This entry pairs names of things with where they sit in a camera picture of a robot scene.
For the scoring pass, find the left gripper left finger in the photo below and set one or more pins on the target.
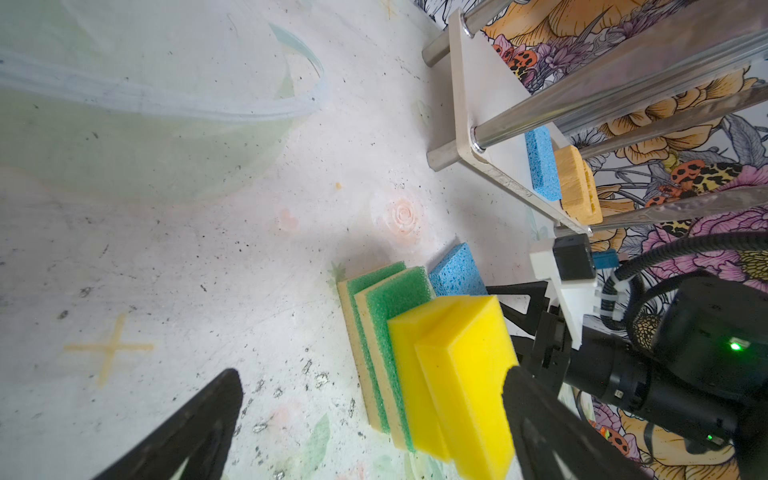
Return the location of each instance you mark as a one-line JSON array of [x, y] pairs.
[[194, 442]]

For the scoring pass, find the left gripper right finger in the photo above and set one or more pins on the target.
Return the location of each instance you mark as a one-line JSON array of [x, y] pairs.
[[547, 436]]

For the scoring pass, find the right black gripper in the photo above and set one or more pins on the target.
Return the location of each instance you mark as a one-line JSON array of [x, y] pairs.
[[648, 372]]

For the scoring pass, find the blue sponge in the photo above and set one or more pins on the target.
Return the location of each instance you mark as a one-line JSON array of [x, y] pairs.
[[457, 274], [542, 164]]

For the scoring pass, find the white two-tier shelf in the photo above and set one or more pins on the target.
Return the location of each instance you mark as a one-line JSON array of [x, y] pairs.
[[493, 110]]

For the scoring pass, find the small toy car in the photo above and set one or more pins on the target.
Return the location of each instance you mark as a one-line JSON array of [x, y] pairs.
[[613, 437]]

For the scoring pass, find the top yellow sponge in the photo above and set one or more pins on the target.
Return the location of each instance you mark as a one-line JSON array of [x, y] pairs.
[[465, 358]]

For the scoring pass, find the yellow sponge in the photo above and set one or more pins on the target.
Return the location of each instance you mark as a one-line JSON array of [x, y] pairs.
[[465, 358], [420, 372]]

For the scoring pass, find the green scrub sponge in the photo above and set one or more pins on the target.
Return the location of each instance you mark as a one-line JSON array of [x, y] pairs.
[[347, 289], [378, 305]]

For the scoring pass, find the clear plastic bowl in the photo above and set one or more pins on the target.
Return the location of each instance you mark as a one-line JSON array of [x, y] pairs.
[[156, 102]]

